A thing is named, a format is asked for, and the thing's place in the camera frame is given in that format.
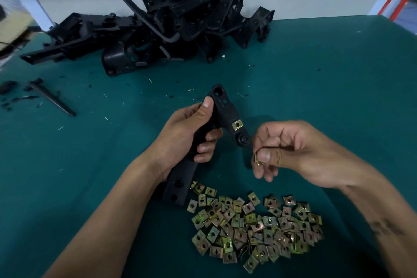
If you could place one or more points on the person's right hand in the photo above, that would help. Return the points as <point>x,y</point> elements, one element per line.
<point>306,154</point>

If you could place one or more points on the person's left hand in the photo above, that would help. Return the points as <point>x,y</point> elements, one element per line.
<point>176,141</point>

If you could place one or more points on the curved black plastic bracket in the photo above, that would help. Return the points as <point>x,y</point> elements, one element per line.
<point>225,108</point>

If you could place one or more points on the pile of brass clip nuts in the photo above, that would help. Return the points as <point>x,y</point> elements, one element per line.
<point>257,229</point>

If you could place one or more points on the pile of black plastic brackets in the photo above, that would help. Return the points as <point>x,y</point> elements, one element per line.
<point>163,27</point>

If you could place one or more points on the person's right forearm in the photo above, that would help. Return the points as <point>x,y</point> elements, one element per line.
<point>391,222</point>

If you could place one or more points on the person's left forearm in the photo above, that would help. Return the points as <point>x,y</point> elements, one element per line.
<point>98,229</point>

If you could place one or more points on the green table cloth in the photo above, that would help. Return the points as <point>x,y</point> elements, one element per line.
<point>352,79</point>

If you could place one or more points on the thin black plastic strip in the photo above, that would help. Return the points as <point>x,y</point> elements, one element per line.
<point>51,97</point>

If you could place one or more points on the brown cardboard piece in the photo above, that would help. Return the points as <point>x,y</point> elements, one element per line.
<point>13,27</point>

